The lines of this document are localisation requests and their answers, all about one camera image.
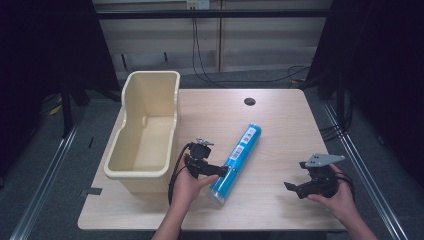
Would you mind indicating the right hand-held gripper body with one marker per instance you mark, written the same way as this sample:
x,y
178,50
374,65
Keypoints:
x,y
320,176

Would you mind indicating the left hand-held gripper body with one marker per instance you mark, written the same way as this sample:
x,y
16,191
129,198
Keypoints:
x,y
198,156

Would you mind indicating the blue cylindrical tube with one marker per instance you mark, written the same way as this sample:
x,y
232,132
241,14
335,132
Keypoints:
x,y
237,159

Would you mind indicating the person's left hand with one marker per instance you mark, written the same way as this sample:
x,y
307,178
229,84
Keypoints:
x,y
188,188

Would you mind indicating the person's right hand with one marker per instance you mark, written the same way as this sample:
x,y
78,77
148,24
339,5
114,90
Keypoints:
x,y
341,203

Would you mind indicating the cream plastic bin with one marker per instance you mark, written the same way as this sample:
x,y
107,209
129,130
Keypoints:
x,y
146,140

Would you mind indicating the grey tape strip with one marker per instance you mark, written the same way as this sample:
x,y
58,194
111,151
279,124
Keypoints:
x,y
91,191

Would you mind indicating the black curtain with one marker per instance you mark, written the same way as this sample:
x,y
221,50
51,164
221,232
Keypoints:
x,y
43,60
380,66

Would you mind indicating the black horizontal bar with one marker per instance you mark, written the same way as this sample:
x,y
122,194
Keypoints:
x,y
213,14

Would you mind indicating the metal floor rail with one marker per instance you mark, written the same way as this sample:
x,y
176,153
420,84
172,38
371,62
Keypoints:
x,y
43,180
363,173

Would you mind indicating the white wall outlet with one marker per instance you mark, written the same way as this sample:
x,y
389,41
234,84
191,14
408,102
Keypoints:
x,y
198,4

